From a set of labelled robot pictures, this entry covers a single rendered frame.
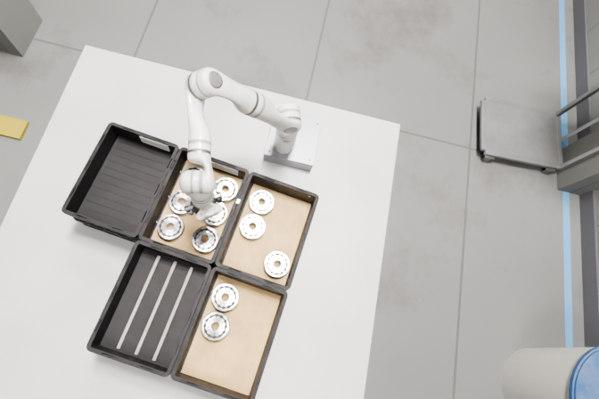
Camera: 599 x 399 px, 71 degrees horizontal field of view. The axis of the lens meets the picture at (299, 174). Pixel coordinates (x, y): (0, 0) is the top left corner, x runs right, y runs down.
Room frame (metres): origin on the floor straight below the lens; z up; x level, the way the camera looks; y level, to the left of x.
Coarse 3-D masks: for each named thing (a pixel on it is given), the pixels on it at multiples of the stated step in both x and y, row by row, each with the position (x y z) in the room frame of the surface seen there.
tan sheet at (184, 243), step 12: (216, 180) 0.48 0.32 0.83; (240, 180) 0.52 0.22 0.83; (180, 204) 0.32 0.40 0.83; (228, 204) 0.40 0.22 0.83; (180, 216) 0.28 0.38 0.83; (192, 216) 0.29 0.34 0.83; (156, 228) 0.20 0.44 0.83; (168, 228) 0.22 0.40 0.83; (192, 228) 0.25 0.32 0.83; (216, 228) 0.29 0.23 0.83; (156, 240) 0.15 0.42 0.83; (180, 240) 0.19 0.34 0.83; (204, 240) 0.23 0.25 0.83; (192, 252) 0.16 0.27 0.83
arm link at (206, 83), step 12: (204, 72) 0.61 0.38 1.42; (216, 72) 0.64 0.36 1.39; (192, 84) 0.58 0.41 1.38; (204, 84) 0.58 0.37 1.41; (216, 84) 0.60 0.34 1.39; (228, 84) 0.64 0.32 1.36; (240, 84) 0.68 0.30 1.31; (204, 96) 0.56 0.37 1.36; (228, 96) 0.61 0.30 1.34; (240, 96) 0.64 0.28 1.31; (252, 96) 0.67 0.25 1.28; (240, 108) 0.62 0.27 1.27; (252, 108) 0.64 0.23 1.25
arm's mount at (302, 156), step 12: (312, 120) 0.93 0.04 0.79; (300, 132) 0.86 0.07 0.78; (312, 132) 0.88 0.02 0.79; (300, 144) 0.80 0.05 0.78; (312, 144) 0.82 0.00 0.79; (264, 156) 0.69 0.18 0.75; (276, 156) 0.70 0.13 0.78; (288, 156) 0.72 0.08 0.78; (300, 156) 0.75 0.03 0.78; (312, 156) 0.77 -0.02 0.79; (300, 168) 0.72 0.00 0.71
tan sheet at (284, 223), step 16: (272, 192) 0.52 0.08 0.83; (288, 208) 0.48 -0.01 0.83; (304, 208) 0.51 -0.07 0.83; (272, 224) 0.39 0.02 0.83; (288, 224) 0.42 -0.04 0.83; (304, 224) 0.44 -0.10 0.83; (240, 240) 0.28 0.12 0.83; (256, 240) 0.30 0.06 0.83; (272, 240) 0.33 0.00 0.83; (288, 240) 0.35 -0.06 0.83; (240, 256) 0.22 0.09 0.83; (256, 256) 0.24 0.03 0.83; (288, 256) 0.29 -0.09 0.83; (256, 272) 0.19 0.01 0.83; (288, 272) 0.24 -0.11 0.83
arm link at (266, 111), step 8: (264, 96) 0.71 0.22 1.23; (264, 104) 0.68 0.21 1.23; (272, 104) 0.71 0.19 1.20; (256, 112) 0.65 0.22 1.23; (264, 112) 0.66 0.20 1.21; (272, 112) 0.69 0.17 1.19; (264, 120) 0.66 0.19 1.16; (272, 120) 0.67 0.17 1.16; (280, 120) 0.69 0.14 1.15; (288, 120) 0.71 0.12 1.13; (296, 120) 0.74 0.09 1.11; (280, 128) 0.69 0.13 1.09; (288, 128) 0.70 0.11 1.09; (296, 128) 0.72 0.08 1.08
